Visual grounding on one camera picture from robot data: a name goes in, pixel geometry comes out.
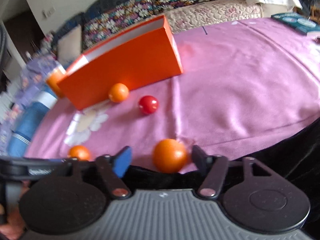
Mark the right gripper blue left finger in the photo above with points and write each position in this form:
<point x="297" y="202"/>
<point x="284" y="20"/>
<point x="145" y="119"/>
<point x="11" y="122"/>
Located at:
<point x="112" y="169"/>

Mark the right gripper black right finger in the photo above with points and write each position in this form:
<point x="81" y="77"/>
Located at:
<point x="213" y="168"/>

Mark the orange tangerine centre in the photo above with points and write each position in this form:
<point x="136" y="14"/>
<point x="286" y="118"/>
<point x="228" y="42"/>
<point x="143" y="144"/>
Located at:
<point x="79" y="152"/>

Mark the orange tangerine right back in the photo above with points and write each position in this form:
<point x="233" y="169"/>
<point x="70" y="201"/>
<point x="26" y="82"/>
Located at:
<point x="169" y="156"/>

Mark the blue white striped blanket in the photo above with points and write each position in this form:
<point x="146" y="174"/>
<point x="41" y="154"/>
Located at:
<point x="27" y="124"/>

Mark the red cherry tomato middle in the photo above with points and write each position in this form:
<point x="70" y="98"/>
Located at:
<point x="148" y="104"/>

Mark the small orange tangerine left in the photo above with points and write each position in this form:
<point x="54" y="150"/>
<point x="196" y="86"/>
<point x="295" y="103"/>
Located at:
<point x="118" y="93"/>

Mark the pink tablecloth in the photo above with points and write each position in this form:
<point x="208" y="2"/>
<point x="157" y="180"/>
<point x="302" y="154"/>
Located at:
<point x="246" y="86"/>

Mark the purple floral cloth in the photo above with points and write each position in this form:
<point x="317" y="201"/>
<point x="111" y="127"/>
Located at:
<point x="31" y="81"/>

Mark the orange white cup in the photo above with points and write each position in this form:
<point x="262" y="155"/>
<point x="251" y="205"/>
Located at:
<point x="53" y="78"/>

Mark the orange cardboard box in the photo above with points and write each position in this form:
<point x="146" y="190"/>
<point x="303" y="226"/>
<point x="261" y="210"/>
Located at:
<point x="138" y="56"/>

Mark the beige pillow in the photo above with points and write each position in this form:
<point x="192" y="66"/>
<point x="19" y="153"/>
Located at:
<point x="69" y="47"/>

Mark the floral cushion left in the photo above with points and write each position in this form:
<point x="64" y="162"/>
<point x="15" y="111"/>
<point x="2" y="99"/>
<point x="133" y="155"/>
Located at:
<point x="115" y="20"/>

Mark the quilted beige bedspread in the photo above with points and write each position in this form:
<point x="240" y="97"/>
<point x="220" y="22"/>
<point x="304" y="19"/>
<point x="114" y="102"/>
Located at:
<point x="213" y="12"/>

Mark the teal book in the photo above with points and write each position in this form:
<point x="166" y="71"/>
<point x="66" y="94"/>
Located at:
<point x="298" y="23"/>

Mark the dark blue sofa backrest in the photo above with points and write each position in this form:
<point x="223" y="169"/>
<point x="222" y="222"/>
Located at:
<point x="94" y="10"/>

